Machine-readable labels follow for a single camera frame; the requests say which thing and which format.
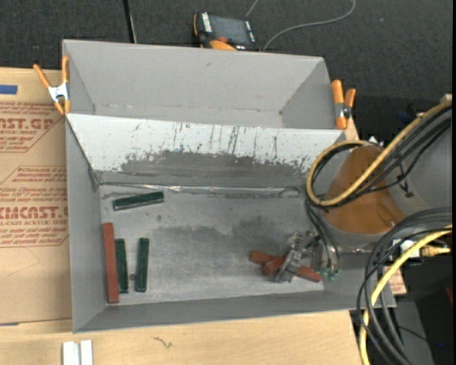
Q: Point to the dark green flat block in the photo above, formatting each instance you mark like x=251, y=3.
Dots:
x=142, y=264
x=138, y=201
x=122, y=266

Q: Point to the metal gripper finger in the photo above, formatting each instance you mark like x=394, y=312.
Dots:
x=291, y=265
x=296, y=242

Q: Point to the red-brown flat block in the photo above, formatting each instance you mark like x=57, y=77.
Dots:
x=110, y=264
x=262, y=257
x=272, y=267

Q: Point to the grey metal bin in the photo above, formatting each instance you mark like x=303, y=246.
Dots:
x=213, y=158

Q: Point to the brown cardboard board red print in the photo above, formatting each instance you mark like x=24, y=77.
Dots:
x=30, y=188

